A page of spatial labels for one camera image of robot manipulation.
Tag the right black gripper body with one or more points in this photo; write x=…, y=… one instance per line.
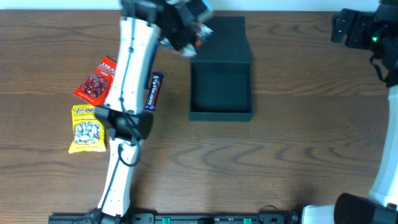
x=339, y=27

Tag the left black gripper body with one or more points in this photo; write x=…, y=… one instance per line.
x=170, y=28

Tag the Haribo gummy candy bag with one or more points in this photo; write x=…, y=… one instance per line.
x=187, y=40

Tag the black gift box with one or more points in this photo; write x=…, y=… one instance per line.
x=220, y=74

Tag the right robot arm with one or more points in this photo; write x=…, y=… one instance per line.
x=376, y=32

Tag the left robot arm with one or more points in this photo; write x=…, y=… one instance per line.
x=144, y=25

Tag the blue Oreo cookie pack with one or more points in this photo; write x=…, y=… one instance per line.
x=151, y=61

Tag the Dairy Milk chocolate bar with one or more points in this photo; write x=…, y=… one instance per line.
x=154, y=89

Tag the red dried fruit bag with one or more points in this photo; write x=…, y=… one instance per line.
x=96, y=87

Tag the yellow sunflower seed bag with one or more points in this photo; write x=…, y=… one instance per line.
x=88, y=132

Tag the black mounting rail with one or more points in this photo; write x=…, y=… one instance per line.
x=150, y=218

